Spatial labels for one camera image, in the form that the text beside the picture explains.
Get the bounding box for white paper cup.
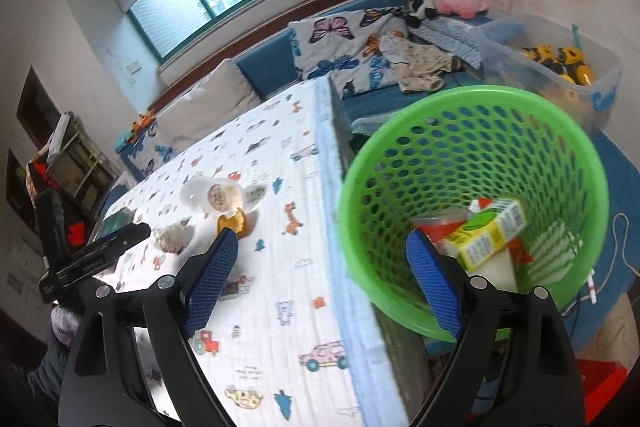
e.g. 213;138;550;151
477;249;518;293

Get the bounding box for white tissue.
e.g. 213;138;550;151
152;222;194;255

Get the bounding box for green yellow juice carton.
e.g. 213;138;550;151
439;197;527;270

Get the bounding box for clear pudding cup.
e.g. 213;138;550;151
179;176;213;213

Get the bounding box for red printed plastic cup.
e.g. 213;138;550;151
410;208;468;255

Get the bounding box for metal shelf rack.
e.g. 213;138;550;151
26;112;119;218

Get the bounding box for left butterfly pillow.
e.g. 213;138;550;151
118;120;177;182

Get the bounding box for butterfly pillow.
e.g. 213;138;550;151
118;120;177;182
288;8;407;98

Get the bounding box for orange toy on sofa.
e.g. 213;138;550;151
131;110;155;133

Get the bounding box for patterned white tablecloth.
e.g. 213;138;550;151
103;78;408;426

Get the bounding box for beige cushion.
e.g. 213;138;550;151
156;58;262;150

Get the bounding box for green plastic waste basket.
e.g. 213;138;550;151
337;86;608;340

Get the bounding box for yellow toy truck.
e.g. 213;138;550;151
521;44;596;86

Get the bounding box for clear plastic toy bin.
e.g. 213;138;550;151
472;14;622;131

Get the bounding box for beige crumpled clothes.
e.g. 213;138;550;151
378;35;463;94

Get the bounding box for striped grey cloth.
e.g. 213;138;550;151
409;15;491;69

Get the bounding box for blue sofa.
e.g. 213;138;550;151
117;0;640;353

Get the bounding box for right butterfly pillow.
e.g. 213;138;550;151
288;8;407;98

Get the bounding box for pink plush toy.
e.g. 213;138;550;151
436;0;488;20

